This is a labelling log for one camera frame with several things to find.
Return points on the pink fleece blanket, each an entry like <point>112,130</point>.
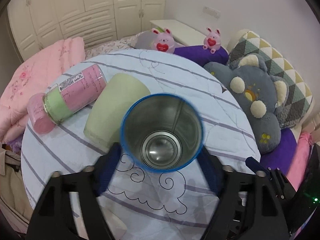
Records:
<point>298,165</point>

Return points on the triangle pattern quilted pillow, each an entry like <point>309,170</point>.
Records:
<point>300,100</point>

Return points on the heart pattern bed sheet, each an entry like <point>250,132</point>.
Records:
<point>140,41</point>

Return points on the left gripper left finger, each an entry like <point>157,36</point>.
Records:
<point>53,216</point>

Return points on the white wall socket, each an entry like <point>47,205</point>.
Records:
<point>212,12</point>

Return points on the white bedside table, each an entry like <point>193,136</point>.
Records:
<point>182,33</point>

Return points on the blue black metal cup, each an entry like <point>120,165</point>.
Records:
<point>162,132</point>

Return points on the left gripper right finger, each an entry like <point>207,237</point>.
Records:
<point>248,207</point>

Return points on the white paper cup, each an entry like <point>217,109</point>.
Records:
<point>117,226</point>

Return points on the cream white wardrobe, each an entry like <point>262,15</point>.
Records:
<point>37,24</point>

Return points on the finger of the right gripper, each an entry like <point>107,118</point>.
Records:
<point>254,165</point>

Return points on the beige jacket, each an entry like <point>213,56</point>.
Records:
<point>15,204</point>

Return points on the pink bunny plush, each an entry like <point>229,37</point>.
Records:
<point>164,41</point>
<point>212,41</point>

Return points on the pink bunny plush left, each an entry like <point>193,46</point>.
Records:
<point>164,41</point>

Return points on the pink bunny plush right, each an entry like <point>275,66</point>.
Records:
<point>212,41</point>

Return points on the pink green bottle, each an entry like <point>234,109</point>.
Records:
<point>46,110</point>

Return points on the folded pink quilt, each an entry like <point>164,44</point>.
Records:
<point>32,77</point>

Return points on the light green plastic cup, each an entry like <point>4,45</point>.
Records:
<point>104,121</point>

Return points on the grey koala plush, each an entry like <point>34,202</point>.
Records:
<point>260,95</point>

